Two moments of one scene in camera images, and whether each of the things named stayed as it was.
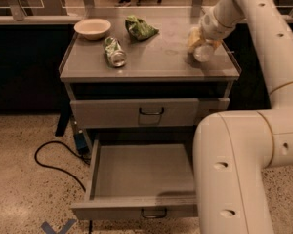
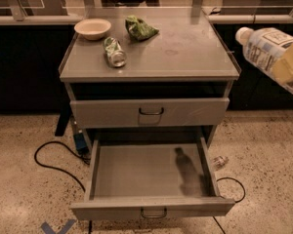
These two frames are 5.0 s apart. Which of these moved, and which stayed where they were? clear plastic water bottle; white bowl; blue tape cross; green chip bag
Moved: clear plastic water bottle
Stayed: green chip bag; white bowl; blue tape cross
